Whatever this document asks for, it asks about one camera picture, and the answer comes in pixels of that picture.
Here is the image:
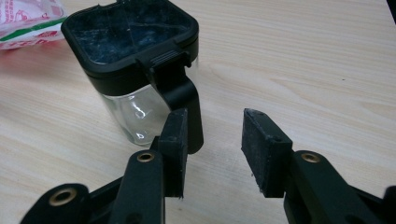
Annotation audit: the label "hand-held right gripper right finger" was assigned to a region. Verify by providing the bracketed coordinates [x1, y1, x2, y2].
[241, 107, 387, 224]

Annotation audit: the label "red and white seasoning bag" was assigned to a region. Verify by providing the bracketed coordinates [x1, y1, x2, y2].
[0, 0, 69, 50]

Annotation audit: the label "glass jar with black lid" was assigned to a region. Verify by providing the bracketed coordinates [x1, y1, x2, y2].
[61, 0, 205, 155]

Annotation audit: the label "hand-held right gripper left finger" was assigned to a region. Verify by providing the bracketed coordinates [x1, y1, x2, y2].
[108, 107, 190, 224]

